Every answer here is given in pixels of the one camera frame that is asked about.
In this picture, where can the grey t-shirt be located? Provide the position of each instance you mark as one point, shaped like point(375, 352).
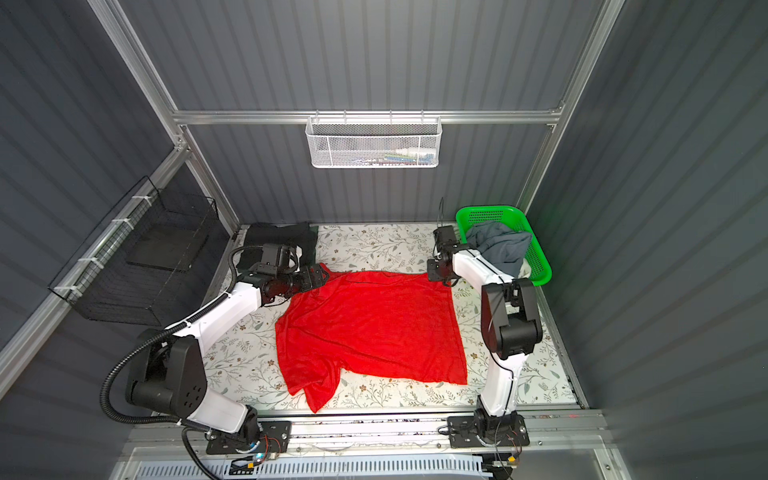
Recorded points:
point(503, 247)

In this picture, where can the red t-shirt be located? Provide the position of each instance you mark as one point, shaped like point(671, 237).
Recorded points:
point(383, 324)

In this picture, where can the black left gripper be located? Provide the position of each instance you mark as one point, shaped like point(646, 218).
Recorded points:
point(308, 281)

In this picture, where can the black wire basket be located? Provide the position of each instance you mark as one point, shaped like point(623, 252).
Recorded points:
point(149, 267)

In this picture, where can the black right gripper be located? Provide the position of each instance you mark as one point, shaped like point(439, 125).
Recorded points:
point(433, 276)

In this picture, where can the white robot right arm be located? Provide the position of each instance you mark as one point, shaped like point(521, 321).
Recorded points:
point(510, 327)

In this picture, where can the folded black t-shirt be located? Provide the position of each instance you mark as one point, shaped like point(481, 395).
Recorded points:
point(302, 235)

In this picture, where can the white wire mesh basket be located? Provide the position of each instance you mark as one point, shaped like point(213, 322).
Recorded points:
point(359, 142)

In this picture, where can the white spray bottle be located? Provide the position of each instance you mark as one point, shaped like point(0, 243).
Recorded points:
point(412, 155)

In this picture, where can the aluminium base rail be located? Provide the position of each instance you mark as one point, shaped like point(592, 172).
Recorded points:
point(403, 432)

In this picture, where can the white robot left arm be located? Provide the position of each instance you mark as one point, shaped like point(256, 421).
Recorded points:
point(166, 371)

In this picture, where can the white slotted cable duct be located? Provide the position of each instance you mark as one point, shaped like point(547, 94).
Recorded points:
point(418, 466)

